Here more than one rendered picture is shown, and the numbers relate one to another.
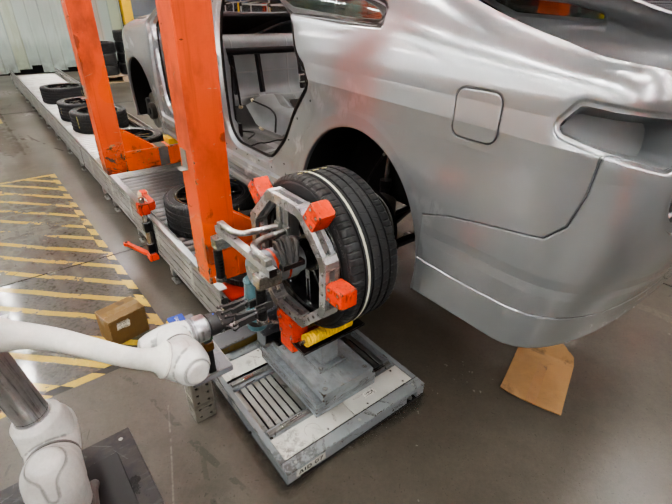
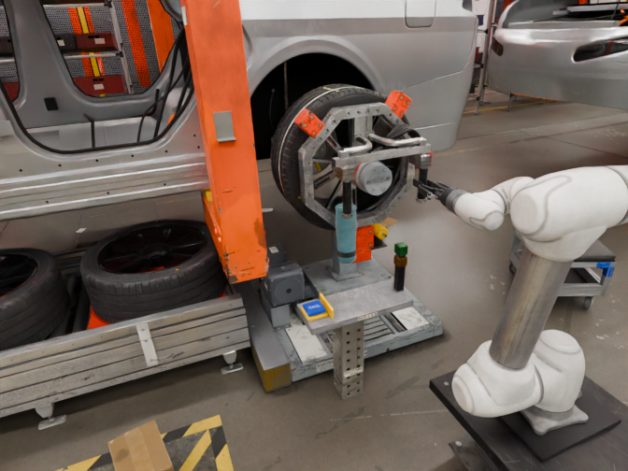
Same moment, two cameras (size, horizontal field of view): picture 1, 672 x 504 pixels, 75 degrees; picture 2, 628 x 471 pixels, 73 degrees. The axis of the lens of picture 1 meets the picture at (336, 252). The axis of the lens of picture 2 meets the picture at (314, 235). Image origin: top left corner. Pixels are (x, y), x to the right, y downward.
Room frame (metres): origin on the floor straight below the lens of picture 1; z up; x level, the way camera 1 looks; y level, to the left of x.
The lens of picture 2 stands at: (1.14, 1.95, 1.43)
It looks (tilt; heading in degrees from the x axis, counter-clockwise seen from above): 27 degrees down; 289
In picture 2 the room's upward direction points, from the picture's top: 3 degrees counter-clockwise
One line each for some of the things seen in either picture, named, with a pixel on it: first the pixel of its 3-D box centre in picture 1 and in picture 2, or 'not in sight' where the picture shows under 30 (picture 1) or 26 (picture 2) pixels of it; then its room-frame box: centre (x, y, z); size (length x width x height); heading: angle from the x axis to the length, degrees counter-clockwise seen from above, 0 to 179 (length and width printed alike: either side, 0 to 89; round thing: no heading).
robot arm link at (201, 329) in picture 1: (198, 329); (459, 202); (1.09, 0.44, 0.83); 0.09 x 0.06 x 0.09; 39
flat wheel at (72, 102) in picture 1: (85, 108); not in sight; (6.30, 3.58, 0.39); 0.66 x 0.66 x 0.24
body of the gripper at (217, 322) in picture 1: (219, 320); (446, 195); (1.14, 0.38, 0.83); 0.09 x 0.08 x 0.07; 129
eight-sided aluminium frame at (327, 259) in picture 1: (291, 258); (359, 168); (1.52, 0.18, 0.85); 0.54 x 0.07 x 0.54; 39
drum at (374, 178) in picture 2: (276, 264); (366, 173); (1.47, 0.24, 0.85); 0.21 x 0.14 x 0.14; 129
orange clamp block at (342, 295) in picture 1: (341, 294); not in sight; (1.28, -0.02, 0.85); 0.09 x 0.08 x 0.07; 39
